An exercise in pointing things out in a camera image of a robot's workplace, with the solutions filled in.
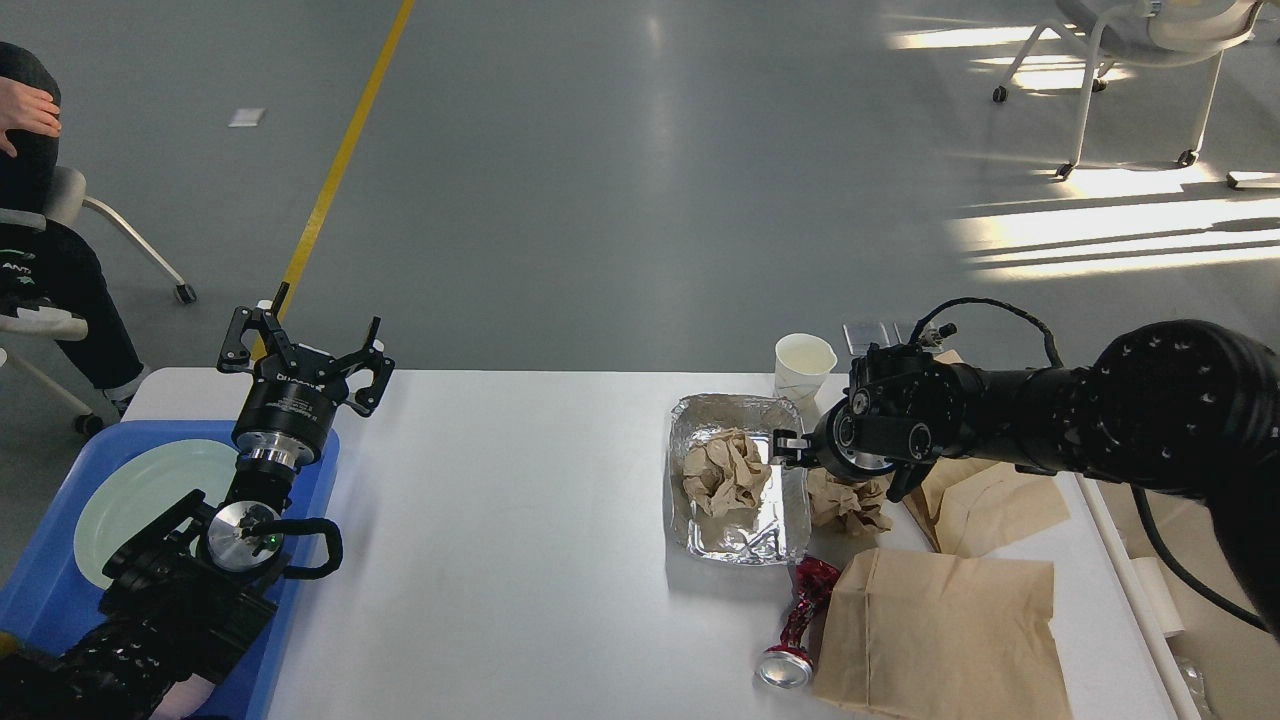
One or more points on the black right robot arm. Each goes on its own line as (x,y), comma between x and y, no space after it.
(1185,409)

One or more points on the rear brown paper bag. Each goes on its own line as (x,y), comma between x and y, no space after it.
(969,506)

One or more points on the seated person in black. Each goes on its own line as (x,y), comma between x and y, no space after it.
(52,280)

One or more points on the person's left hand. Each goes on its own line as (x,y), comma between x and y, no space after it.
(27,109)

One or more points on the crushed red can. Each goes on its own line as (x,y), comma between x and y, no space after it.
(788,664)

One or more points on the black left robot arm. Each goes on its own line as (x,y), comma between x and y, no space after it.
(188,593)

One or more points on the brown paper bag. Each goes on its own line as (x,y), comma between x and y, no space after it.
(969,506)
(915,635)

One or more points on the white paper cup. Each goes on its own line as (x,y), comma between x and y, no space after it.
(1150,574)
(802,363)

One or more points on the front brown paper bag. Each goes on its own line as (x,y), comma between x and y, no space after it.
(915,635)

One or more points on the crumpled brown paper in tray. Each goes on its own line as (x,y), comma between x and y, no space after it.
(725,473)

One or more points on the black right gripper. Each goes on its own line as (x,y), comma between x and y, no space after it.
(830,447)

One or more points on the pink mug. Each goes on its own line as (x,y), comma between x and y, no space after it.
(184,699)

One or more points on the metal floor socket plate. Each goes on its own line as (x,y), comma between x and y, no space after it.
(860,336)

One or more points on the aluminium foil tray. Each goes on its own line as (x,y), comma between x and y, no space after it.
(776,532)

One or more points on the light green plate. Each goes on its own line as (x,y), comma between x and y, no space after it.
(136,493)

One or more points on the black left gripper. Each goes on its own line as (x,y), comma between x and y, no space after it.
(285,420)

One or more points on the brown paper ball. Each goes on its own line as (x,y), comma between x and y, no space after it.
(855,509)

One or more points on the blue plastic tray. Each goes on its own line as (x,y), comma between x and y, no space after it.
(48,602)

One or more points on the white office chair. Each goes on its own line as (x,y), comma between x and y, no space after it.
(1160,34)

